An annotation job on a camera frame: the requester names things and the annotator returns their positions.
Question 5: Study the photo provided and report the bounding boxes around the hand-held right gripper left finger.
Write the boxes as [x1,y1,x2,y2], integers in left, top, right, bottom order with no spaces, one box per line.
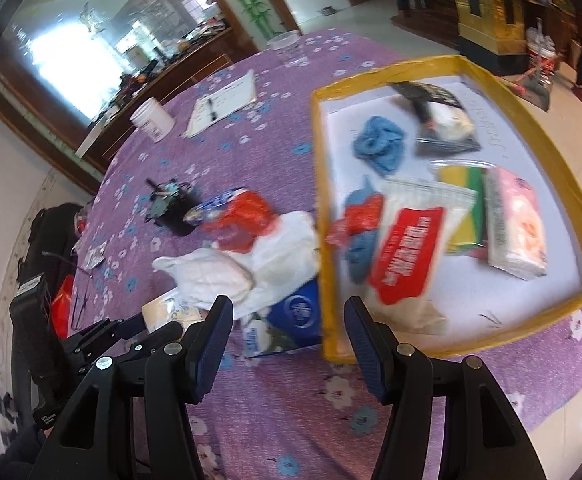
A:
[31,296,234,480]

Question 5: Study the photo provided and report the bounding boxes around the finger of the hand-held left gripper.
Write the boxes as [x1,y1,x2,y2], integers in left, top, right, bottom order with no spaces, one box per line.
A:
[66,312,147,356]
[121,321,184,361]

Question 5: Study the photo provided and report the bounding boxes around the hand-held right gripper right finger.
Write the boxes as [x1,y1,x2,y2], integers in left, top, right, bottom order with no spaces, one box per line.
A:
[343,296,547,480]

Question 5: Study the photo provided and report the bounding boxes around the blue floral tissue roll pack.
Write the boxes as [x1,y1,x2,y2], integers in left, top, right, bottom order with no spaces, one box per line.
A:
[241,280,324,358]

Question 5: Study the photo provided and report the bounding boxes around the white tissue packet red label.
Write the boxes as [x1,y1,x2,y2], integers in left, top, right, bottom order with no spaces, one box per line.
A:
[368,177,477,333]

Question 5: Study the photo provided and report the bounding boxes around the white plastic bag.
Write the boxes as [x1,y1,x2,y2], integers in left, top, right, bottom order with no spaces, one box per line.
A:
[152,210,322,318]

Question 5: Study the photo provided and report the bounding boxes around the red plastic bag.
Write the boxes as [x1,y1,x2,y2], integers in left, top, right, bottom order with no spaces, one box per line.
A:
[198,191,277,253]

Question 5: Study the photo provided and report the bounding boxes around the yellow green sponge pack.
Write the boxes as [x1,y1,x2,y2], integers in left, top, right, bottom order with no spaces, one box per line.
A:
[436,162,492,256]

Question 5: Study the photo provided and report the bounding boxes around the pink tissue pack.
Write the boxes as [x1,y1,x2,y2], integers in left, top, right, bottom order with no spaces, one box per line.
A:
[484,167,549,281]

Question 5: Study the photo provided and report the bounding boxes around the blue towel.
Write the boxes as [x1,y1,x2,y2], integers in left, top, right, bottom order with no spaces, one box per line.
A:
[353,116,407,176]

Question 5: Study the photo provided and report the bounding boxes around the black packet with white contents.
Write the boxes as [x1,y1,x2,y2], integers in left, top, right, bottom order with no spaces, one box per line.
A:
[391,80,482,156]

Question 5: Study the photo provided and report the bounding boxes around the yellow cardboard box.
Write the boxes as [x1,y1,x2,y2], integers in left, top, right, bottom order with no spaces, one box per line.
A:
[311,55,582,363]

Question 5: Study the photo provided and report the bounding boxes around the person's left forearm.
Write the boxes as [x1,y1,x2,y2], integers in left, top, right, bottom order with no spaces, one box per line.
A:
[0,425,46,480]

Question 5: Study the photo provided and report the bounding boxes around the yellow floral tissue pack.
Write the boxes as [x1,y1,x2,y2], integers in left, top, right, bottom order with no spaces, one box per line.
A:
[141,290,212,333]

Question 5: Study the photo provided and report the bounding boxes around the red printed bag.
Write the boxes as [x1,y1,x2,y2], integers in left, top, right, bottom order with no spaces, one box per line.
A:
[51,275,76,338]

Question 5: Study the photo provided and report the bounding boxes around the small silver packet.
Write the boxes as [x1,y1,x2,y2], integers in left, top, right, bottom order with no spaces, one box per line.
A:
[82,242,108,268]

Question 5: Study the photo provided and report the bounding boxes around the purple floral tablecloth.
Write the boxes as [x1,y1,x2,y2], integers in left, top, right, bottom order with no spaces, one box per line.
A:
[71,27,582,480]

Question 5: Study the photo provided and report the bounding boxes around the black bag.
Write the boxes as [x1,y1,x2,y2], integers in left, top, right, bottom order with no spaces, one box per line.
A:
[18,202,86,311]

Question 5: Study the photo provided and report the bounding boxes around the blue white bowl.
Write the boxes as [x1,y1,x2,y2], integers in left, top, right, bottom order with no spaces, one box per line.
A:
[183,187,249,223]

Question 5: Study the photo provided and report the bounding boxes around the white plastic jar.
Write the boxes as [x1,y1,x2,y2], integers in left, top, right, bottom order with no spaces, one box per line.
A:
[130,98,176,143]

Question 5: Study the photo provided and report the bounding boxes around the white paper notebook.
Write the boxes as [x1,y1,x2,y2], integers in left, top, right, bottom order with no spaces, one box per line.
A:
[185,70,258,138]

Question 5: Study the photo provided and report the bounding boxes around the wooden sideboard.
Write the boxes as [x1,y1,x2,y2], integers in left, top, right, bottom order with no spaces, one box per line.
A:
[76,25,262,161]

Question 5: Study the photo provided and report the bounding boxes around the clear plastic cup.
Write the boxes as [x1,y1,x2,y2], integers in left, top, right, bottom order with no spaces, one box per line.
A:
[266,30,304,63]

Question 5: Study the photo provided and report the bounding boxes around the golden black cabinet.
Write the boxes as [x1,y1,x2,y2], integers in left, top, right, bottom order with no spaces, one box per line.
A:
[446,0,527,76]

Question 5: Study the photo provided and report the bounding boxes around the wood framed wall mirror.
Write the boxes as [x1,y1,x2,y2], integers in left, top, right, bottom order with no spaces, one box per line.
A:
[0,0,252,121]

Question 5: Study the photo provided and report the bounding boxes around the red handled broom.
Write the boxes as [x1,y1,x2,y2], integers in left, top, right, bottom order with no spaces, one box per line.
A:
[508,55,554,111]

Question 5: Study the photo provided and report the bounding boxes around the green bamboo wall decal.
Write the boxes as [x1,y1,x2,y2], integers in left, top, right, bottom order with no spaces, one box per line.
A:
[206,0,277,41]

